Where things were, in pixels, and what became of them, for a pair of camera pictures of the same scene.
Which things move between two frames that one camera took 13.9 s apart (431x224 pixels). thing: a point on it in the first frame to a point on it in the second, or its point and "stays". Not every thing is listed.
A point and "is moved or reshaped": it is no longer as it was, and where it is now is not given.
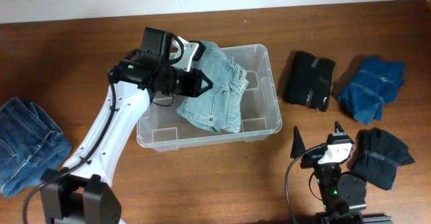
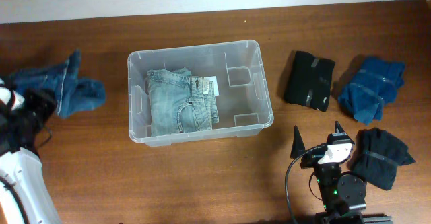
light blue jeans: x=218 y=107 is moved or reshaped
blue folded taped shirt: x=374 y=81 stays
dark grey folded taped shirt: x=378 y=155 stays
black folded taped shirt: x=311 y=81 stays
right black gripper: x=310 y=159 stays
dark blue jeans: x=31 y=144 is moved or reshaped
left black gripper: x=194 y=86 to x=47 y=99
